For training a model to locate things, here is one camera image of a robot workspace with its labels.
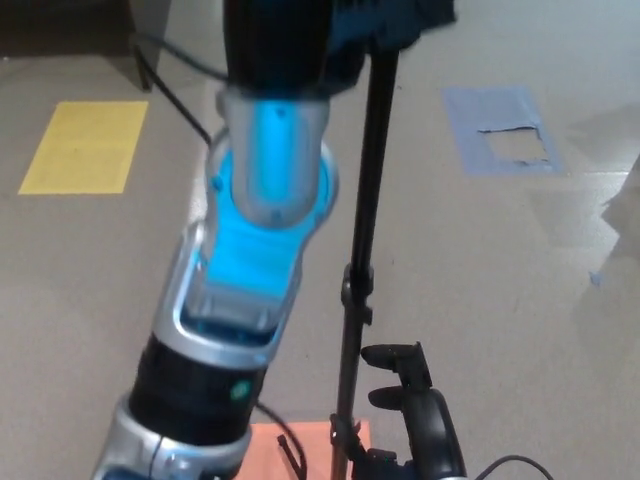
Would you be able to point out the black tripod phone stand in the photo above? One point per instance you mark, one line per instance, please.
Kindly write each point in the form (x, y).
(367, 175)

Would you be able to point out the orange paper sheet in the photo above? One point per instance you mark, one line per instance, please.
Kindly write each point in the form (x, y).
(315, 450)

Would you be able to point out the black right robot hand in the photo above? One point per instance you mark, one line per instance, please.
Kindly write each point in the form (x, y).
(430, 425)

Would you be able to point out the blue tape floor patch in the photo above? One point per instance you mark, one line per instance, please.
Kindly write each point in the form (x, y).
(487, 107)

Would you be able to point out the yellow paper sheet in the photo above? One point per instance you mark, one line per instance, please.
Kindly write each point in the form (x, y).
(85, 147)

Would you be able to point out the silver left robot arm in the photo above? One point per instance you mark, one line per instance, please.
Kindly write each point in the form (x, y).
(235, 280)

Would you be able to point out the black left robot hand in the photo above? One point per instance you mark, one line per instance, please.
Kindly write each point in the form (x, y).
(280, 45)

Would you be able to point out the small blue tape piece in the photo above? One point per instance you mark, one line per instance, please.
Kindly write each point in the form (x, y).
(596, 279)

